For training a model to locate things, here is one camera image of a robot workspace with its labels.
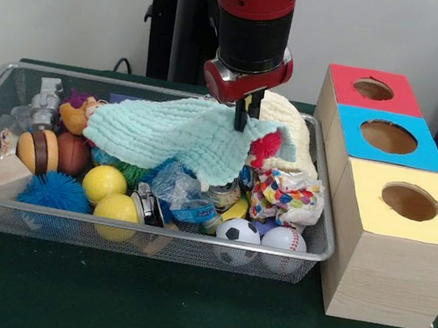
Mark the small brown plush monkey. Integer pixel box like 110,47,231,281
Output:
55,87,110,141

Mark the crumpled white colourful-dotted wrapper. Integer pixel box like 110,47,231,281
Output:
246,164,330,233

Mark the small soccer ball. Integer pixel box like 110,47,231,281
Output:
211,215,265,270

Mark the wooden box with three holes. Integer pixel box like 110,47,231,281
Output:
285,61,438,328

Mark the blue spiky rubber ball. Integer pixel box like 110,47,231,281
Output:
15,166,97,216

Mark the small white baseball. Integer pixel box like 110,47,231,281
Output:
256,223,312,277

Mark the black looped cable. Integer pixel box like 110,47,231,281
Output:
113,56,137,76

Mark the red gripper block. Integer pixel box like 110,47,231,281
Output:
194,36,298,139

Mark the cream muslin cloth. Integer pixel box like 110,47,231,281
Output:
250,90,330,180

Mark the light blue muslin cloth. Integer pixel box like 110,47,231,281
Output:
77,82,304,200

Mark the toy hamburger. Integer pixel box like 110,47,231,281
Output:
12,125,64,180

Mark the red spiky rubber toy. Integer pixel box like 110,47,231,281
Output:
246,126,285,171

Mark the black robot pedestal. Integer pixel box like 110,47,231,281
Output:
135,0,228,89

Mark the yellow foam ball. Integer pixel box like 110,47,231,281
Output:
89,189,144,245
78,162,131,211

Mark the shallow wire mesh bin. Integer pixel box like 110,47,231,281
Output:
0,60,355,289

